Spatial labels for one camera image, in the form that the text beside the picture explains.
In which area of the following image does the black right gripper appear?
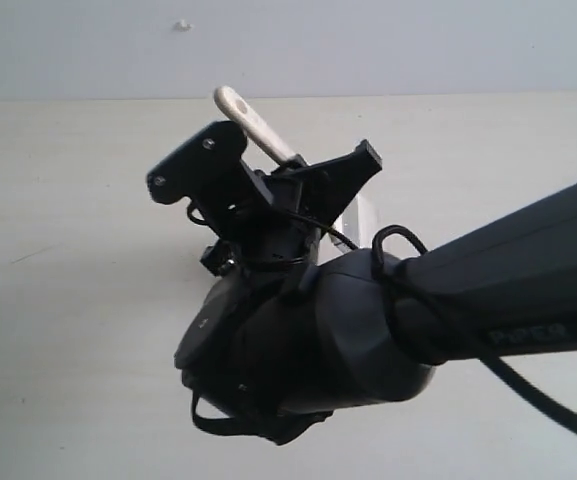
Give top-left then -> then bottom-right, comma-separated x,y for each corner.
187,140 -> 382,277

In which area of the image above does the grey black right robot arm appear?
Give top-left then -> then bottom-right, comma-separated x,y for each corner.
152,137 -> 577,445

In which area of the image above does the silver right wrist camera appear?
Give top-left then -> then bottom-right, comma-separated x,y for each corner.
146,121 -> 248,205

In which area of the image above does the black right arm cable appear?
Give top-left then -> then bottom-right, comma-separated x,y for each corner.
185,199 -> 577,446

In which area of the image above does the white wall hook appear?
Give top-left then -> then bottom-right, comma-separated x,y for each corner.
172,19 -> 194,32

